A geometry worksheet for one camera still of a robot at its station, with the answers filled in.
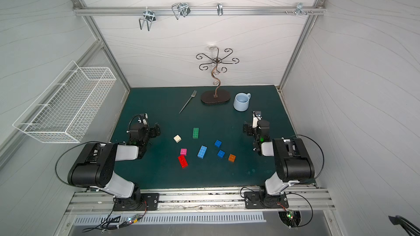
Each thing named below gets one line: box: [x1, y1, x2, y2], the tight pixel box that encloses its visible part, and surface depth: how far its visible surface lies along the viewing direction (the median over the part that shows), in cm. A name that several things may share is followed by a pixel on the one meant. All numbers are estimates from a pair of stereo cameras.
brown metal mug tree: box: [195, 47, 240, 104], surface depth 97 cm
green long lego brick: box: [192, 127, 200, 139], surface depth 97 cm
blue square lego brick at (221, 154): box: [217, 149, 226, 159], surface depth 89 cm
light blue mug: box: [233, 92, 252, 112], surface depth 109 cm
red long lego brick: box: [177, 154, 189, 169], surface depth 86 cm
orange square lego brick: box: [228, 153, 237, 163], surface depth 87 cm
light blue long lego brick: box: [196, 145, 208, 159], surface depth 90 cm
